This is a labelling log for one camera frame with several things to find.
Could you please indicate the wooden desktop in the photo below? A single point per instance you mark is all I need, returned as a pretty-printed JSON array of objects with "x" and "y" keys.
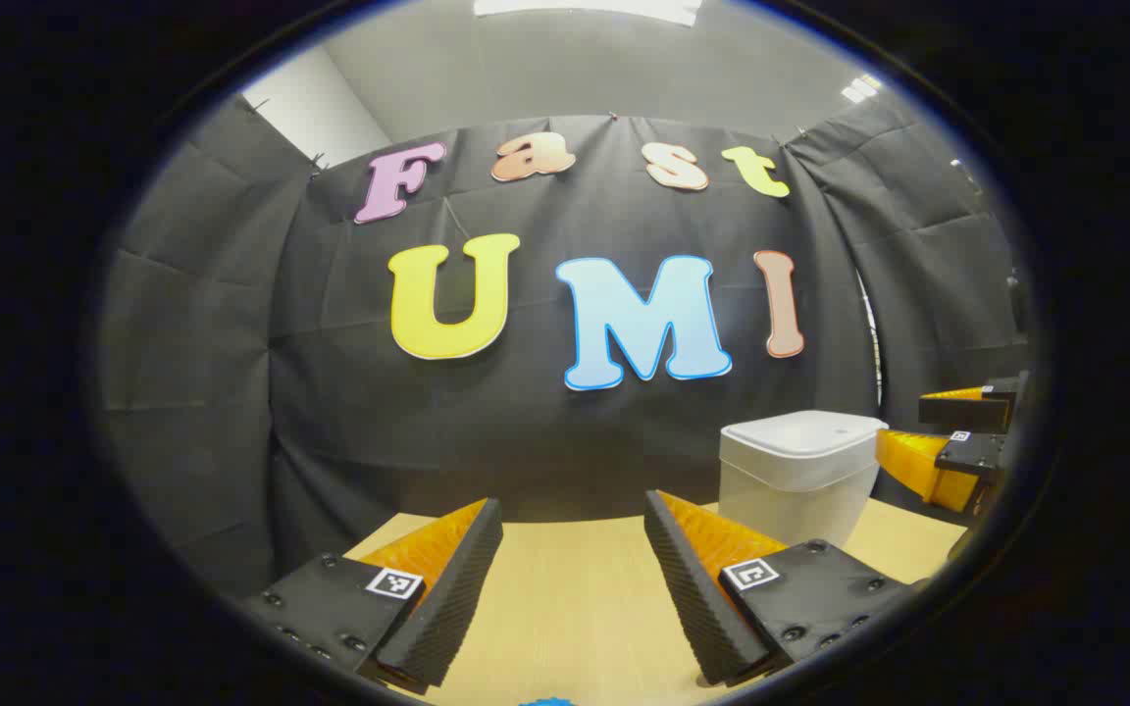
[{"x": 575, "y": 598}]

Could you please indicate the long ceiling light panel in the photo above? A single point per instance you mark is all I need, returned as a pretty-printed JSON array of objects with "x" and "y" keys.
[{"x": 585, "y": 8}]

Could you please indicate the small ceiling light panel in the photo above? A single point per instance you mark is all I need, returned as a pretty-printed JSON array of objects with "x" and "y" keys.
[{"x": 860, "y": 88}]

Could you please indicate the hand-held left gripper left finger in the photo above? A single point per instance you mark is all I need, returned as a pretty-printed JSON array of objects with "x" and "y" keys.
[{"x": 452, "y": 608}]

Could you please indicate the blue paper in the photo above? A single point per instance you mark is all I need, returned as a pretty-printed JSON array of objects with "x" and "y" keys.
[{"x": 545, "y": 702}]

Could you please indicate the white desktop garbage bin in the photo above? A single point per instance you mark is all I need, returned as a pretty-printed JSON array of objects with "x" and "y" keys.
[{"x": 796, "y": 471}]

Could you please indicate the black backdrop cloth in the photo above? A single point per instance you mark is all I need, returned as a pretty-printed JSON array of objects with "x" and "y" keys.
[{"x": 487, "y": 431}]

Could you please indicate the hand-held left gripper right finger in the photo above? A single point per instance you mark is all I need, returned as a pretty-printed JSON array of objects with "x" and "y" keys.
[{"x": 688, "y": 598}]

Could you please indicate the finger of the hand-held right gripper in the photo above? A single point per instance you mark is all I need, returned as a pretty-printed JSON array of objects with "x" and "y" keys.
[
  {"x": 967, "y": 410},
  {"x": 977, "y": 453}
]

